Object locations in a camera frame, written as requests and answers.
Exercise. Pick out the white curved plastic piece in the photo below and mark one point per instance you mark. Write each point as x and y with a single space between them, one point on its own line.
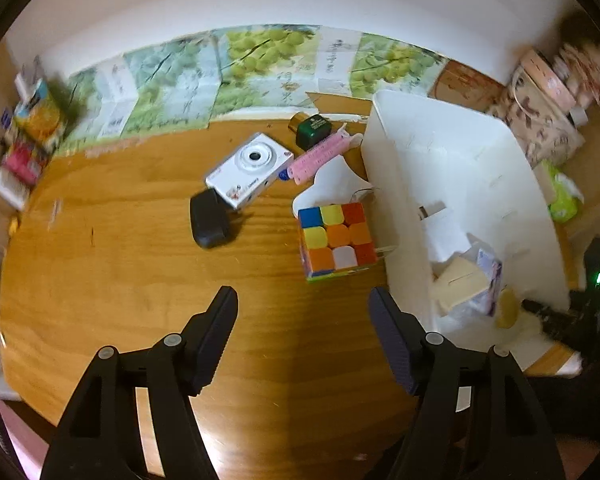
335 185

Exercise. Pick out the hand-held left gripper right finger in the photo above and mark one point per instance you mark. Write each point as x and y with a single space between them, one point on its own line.
392 340

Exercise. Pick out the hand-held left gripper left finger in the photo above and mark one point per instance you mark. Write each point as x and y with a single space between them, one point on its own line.
212 345

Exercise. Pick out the white bottle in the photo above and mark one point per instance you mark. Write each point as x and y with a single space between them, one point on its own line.
7 185

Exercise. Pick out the orange juice carton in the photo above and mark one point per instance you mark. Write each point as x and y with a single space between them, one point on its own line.
39 117

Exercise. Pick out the green bottle with gold cap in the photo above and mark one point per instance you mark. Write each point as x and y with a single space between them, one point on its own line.
314 132

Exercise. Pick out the printed paper gift bag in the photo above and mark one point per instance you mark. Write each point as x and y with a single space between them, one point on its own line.
535 115

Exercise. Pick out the grape print cardboard sheet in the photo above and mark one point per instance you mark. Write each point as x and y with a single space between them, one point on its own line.
180 85

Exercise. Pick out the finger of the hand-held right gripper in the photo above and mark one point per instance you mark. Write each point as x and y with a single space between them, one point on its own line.
550 320

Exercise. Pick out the pink can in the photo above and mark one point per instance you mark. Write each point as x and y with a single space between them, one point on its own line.
25 165

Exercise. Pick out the white tape roll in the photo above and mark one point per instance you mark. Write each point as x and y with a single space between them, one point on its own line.
579 116

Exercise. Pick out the multicoloured puzzle cube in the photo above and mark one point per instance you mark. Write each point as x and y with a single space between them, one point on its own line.
337 240

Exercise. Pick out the white square box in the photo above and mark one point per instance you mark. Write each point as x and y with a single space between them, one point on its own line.
445 235

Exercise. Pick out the round gold compact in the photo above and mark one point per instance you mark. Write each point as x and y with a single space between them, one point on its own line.
508 309

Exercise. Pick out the green tissue pack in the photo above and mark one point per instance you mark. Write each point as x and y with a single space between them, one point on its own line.
564 197

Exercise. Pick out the clear packet with blue label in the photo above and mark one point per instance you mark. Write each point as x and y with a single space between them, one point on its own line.
490 275

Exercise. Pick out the brown cardboard box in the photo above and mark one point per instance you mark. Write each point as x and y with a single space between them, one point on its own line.
465 85

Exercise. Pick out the white camera box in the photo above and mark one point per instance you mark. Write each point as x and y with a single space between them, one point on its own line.
250 170

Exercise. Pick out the white plastic bin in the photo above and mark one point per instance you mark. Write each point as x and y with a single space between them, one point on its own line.
440 150

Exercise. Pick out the floral fabric bundle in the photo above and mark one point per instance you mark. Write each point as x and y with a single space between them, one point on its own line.
582 72

